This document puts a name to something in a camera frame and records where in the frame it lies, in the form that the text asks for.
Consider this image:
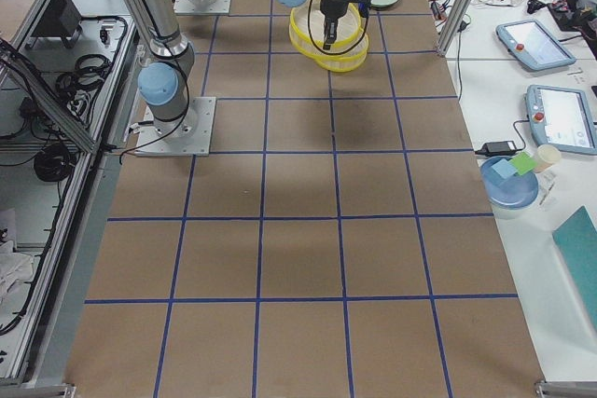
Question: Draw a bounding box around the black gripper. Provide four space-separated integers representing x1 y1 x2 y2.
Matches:
320 0 350 50

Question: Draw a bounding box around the yellow steamer layer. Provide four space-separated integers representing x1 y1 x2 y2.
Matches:
288 0 368 57
312 36 369 73

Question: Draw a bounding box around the far blue teach pendant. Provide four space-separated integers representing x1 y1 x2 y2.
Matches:
495 20 576 72

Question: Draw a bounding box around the blue teach pendant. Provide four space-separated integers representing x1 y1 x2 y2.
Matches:
495 20 576 72
524 85 596 156

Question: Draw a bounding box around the black power adapter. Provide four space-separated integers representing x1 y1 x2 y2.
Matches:
475 141 519 158

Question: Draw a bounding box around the blue cube block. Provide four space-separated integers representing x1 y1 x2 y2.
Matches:
491 158 517 180

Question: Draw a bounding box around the green cube block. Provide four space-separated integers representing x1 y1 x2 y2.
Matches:
509 152 536 176

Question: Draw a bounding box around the blue plate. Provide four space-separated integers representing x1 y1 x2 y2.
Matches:
480 156 539 210

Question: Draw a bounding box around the near blue teach pendant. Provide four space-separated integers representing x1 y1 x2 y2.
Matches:
524 85 596 156

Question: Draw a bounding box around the beige cup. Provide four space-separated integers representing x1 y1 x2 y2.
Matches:
534 144 562 173

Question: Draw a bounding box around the white crumpled cloth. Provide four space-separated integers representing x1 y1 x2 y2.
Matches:
0 209 35 306

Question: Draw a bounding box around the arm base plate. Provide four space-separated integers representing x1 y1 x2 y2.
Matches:
174 0 231 16
134 97 216 157

